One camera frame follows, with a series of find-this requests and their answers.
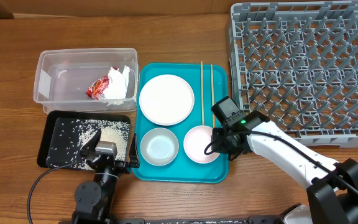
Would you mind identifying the rice grains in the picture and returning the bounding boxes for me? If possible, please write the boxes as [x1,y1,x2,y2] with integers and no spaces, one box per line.
[46,118,130,168]

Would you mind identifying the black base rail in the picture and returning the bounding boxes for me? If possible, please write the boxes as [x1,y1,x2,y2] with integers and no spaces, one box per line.
[58,215,285,224]

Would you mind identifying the grey bowl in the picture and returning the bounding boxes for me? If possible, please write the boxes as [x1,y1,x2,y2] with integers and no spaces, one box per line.
[140,128,179,166]

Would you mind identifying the left wooden chopstick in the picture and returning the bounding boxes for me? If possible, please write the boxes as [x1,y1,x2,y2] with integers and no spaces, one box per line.
[200,61,205,126]

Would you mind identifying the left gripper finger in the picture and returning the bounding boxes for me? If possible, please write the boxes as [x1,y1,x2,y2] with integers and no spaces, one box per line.
[80,129,102,156]
[129,134,140,168]

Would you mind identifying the red snack wrapper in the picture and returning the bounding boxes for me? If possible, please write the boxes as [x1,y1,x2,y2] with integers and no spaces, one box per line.
[86,75,109,100]

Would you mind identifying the right wooden chopstick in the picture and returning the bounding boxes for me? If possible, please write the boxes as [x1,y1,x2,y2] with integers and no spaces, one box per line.
[211,64,216,128]

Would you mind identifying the black plastic tray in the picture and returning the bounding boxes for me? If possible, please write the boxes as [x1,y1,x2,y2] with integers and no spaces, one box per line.
[37,111,131,168]

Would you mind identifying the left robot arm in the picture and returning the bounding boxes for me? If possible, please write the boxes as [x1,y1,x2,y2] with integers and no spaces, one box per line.
[71,130,140,223]

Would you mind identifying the white tissue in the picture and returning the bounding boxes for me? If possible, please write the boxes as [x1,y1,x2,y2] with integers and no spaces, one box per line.
[103,65,131,100]

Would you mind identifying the grey plastic dishwasher rack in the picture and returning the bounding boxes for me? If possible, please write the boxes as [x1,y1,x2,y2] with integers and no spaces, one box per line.
[226,1,358,147]

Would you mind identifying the wooden chopstick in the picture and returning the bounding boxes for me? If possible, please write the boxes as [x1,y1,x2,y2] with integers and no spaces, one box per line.
[200,61,205,126]
[211,64,216,128]

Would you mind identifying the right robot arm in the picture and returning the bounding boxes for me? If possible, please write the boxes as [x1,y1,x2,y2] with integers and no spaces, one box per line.
[204,96,358,224]

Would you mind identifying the teal serving tray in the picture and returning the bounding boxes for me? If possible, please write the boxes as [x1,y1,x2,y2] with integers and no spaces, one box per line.
[134,63,229,184]

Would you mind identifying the clear plastic waste bin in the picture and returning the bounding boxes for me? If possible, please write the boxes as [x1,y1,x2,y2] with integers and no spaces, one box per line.
[33,48,140,113]

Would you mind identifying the white round plate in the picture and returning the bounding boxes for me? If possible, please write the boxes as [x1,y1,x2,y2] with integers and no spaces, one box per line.
[139,74,195,126]

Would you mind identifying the pink bowl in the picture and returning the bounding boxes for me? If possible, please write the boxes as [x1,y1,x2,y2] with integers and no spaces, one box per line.
[183,126,220,164]

